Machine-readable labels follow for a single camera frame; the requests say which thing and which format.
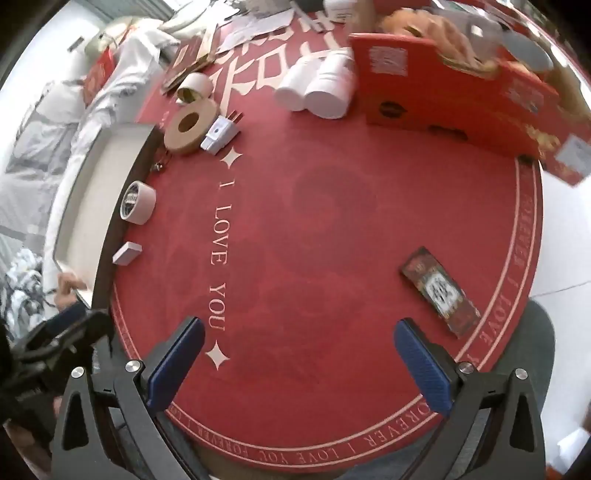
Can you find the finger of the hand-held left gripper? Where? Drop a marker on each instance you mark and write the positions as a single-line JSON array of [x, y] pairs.
[[78, 330]]

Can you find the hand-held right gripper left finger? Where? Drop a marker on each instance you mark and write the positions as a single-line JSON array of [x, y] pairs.
[[178, 360]]

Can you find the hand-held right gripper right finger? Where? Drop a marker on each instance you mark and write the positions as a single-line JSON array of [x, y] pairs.
[[422, 369]]

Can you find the dark red patterned packet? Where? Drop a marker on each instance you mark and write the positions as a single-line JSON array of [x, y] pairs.
[[438, 290]]

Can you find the white rectangular box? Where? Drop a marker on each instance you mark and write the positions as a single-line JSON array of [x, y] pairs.
[[127, 253]]

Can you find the grey tray cream inside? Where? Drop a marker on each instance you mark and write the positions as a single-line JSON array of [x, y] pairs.
[[87, 207]]

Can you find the masking tape roll yellow label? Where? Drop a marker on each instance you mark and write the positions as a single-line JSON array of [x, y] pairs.
[[138, 203]]

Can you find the white plug adapter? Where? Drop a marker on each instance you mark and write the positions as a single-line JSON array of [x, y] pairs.
[[220, 134]]

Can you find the masking tape roll red label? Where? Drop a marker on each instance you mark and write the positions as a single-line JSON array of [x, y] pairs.
[[196, 83]]

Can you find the white bottle grey label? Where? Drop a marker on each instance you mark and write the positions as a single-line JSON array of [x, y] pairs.
[[330, 92]]

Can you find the floral blue white cloth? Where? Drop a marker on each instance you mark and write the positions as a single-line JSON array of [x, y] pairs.
[[23, 286]]

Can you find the white paper sheet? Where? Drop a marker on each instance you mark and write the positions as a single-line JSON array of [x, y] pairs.
[[572, 450]]

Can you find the metal binder clip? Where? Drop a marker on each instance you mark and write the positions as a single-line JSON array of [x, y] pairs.
[[160, 161]]

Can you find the grey striped blanket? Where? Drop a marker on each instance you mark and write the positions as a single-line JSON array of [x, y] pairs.
[[37, 129]]

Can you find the grey covered sofa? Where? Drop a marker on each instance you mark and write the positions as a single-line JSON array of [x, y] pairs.
[[129, 78]]

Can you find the red patterned cushion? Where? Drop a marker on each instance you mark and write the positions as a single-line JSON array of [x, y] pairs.
[[99, 69]]

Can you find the red cardboard box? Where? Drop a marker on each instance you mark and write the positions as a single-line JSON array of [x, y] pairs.
[[406, 101]]

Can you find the cream leather seat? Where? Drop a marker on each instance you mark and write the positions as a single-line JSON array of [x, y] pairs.
[[111, 37]]

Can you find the grey bowl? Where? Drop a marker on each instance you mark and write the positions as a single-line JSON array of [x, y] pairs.
[[526, 50]]

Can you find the orange plush toy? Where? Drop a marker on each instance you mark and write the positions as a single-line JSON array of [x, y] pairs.
[[429, 32]]

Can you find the loose white papers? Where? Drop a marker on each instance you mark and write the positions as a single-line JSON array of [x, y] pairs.
[[258, 25]]

